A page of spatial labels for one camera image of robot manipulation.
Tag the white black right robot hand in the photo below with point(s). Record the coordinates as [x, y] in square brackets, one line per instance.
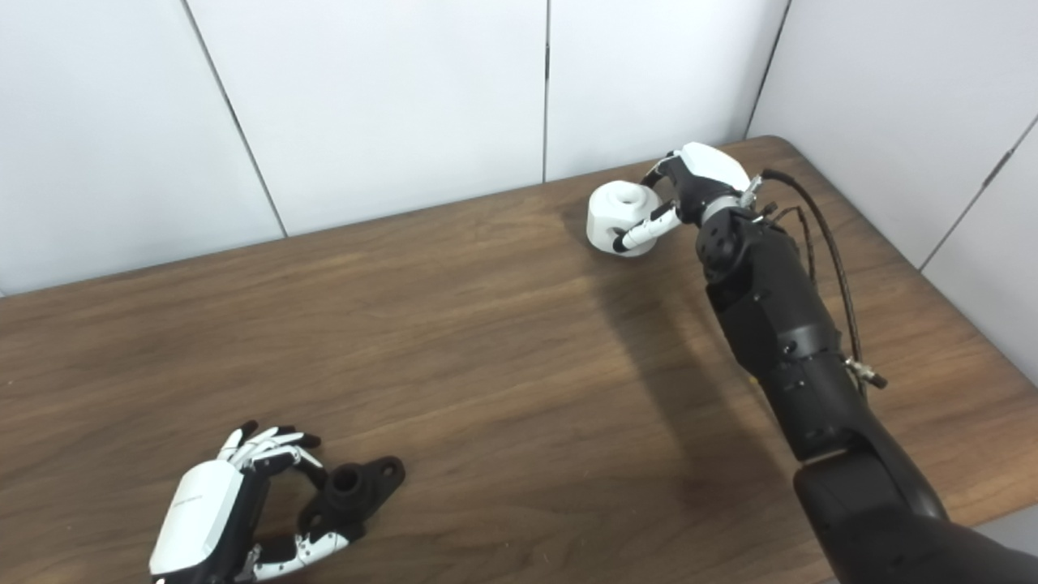
[709, 170]

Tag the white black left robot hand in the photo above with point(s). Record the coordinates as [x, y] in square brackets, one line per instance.
[199, 511]

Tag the round white piece with holes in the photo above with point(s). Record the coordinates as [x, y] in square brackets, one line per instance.
[620, 211]

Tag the black flanged holder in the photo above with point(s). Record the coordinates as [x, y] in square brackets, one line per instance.
[361, 487]

